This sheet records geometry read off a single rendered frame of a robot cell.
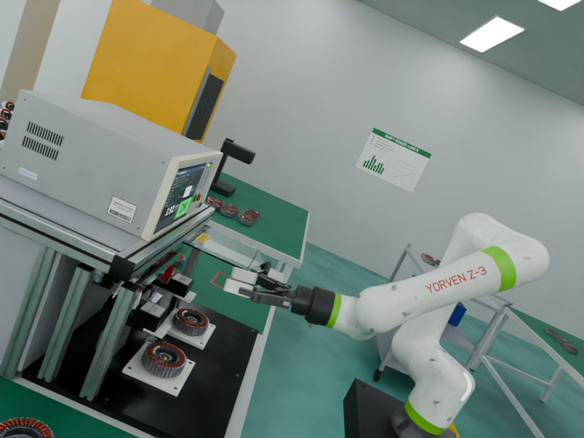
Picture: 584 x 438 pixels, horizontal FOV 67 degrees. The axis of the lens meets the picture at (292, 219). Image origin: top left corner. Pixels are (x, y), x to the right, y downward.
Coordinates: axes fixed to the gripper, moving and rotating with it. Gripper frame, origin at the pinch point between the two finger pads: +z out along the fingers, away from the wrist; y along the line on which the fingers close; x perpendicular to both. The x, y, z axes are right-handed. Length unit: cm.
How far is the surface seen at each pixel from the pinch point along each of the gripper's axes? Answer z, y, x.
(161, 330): 13.8, -2.0, -18.1
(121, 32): 196, 345, 109
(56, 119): 48, -11, 26
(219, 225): 26, 157, -15
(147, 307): 19.0, -1.4, -13.4
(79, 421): 20.9, -23.9, -32.6
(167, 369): 9.0, -4.9, -26.2
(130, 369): 17.5, -6.5, -28.1
